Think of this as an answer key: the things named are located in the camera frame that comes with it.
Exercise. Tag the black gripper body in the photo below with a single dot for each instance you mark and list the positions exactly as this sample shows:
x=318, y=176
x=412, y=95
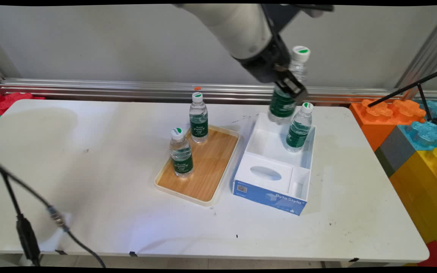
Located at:
x=264, y=66

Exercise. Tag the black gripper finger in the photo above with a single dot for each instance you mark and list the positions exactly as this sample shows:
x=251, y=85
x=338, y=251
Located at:
x=290, y=85

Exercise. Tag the green label water bottle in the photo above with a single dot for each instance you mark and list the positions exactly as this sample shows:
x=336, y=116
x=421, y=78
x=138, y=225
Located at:
x=281, y=108
x=181, y=159
x=299, y=131
x=198, y=125

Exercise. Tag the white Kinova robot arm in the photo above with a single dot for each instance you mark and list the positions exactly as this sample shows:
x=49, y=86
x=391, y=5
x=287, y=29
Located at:
x=233, y=26

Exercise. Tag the orange giant building block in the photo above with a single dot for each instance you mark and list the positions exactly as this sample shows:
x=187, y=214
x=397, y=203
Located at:
x=378, y=121

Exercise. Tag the white and blue cardboard box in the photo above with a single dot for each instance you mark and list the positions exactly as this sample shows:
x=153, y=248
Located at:
x=268, y=189

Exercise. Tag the wooden tray with cream rim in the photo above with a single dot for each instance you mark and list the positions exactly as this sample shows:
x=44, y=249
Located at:
x=207, y=167

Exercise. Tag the grey giant building block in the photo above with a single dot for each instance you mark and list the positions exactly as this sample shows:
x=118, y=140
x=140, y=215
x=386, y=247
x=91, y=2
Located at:
x=395, y=149

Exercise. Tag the black tripod stand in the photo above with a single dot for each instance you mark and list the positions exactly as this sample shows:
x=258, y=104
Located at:
x=423, y=96

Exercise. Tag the translucent blue giant building block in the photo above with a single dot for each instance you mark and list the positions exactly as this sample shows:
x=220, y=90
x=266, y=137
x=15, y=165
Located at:
x=427, y=134

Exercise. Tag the yellow giant building block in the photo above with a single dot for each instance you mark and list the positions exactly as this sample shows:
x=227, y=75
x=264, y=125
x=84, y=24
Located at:
x=427, y=189

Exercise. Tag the red giant building block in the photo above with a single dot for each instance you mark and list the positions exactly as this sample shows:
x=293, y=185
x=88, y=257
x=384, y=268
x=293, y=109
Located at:
x=10, y=99
x=436, y=258

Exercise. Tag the wrist camera with mount plate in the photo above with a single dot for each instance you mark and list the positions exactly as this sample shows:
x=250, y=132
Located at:
x=283, y=15

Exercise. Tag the aluminium frame rail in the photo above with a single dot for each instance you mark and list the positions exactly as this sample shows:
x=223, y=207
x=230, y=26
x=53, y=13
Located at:
x=127, y=89

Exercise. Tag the slanted aluminium frame post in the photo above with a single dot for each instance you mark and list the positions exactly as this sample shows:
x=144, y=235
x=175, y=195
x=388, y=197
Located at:
x=427, y=49

